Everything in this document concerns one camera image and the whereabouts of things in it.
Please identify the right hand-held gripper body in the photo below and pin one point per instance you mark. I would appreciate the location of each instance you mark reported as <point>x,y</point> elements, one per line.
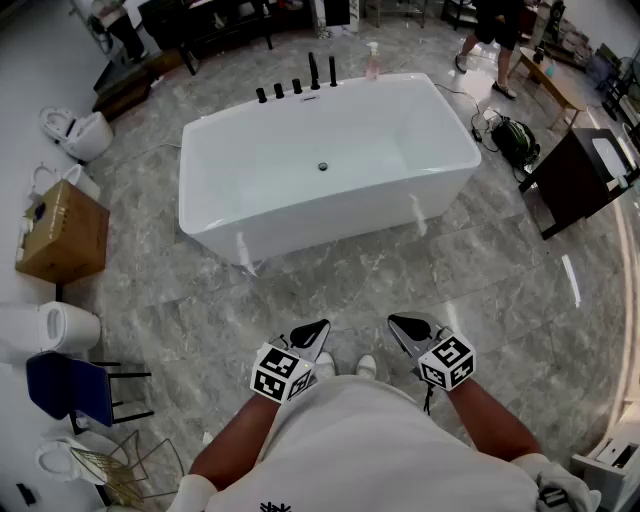
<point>447,362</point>

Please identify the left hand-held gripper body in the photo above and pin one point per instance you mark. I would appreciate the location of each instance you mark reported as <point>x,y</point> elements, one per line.
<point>282,372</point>

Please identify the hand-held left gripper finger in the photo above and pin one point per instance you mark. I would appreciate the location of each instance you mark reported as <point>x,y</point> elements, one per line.
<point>306,330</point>
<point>320,347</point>

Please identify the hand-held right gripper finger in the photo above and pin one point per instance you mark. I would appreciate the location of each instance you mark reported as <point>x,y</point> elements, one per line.
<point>420,327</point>
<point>406,345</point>

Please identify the person's left forearm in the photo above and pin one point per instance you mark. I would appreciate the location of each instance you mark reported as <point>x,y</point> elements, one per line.
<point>235,440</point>

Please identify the person's right forearm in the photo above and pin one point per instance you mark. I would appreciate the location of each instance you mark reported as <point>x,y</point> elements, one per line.
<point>490,425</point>

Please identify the white bathtub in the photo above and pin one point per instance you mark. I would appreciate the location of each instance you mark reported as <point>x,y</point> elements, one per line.
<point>280,150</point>

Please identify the person's left white shoe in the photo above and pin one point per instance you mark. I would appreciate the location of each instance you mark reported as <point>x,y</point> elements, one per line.
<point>325,364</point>

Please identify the person's white shoe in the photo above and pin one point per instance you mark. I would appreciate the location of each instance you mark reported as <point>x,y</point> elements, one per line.
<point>325,364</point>
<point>366,364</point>

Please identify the person's right white shoe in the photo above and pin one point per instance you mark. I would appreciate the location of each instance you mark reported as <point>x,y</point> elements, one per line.
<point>366,364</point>

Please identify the white paper scrap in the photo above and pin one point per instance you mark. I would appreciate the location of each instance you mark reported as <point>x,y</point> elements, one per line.
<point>207,439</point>

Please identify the person's white shirt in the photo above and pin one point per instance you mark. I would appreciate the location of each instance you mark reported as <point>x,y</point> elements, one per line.
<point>360,450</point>

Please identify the white appliance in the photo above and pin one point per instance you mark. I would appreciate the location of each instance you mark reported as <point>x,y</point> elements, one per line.
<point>607,455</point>

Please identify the dark wooden cabinet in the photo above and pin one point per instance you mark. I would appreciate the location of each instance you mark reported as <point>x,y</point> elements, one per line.
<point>565,190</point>

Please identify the black power brick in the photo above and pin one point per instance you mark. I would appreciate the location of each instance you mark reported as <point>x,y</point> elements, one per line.
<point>476,134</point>

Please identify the black and green backpack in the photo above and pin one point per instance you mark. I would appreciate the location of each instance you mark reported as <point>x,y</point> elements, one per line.
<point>515,141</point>

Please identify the blue chair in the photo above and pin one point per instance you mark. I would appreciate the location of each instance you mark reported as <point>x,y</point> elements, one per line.
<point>60,385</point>

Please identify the white toilet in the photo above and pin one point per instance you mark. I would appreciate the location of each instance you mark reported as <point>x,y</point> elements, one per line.
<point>52,460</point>
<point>85,135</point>
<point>60,327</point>
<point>75,180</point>

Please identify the black faucet knob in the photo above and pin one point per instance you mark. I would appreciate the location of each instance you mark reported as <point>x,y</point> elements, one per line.
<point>260,95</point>
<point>278,90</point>
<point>297,86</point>

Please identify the brown cardboard box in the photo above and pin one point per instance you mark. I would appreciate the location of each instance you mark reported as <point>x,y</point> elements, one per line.
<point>70,235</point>

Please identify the pink spray bottle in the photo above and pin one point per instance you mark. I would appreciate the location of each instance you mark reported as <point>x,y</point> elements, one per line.
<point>372,65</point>

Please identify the wooden bench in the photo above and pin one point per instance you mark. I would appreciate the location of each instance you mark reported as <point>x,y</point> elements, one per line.
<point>560,92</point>

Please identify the small black device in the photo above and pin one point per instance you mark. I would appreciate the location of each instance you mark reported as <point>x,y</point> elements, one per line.
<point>25,494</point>

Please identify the teal bottle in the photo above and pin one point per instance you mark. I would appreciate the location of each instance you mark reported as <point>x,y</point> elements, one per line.
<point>550,68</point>

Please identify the black bottle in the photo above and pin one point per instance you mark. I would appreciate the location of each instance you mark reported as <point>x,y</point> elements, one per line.
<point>538,54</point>

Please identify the dark low platform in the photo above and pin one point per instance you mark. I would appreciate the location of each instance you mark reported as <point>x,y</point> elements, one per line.
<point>122,92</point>

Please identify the dark table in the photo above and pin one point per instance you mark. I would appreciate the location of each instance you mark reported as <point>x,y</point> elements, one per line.
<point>200,25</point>

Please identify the black metal frame shelf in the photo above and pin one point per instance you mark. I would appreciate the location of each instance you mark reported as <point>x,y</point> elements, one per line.
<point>620,90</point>

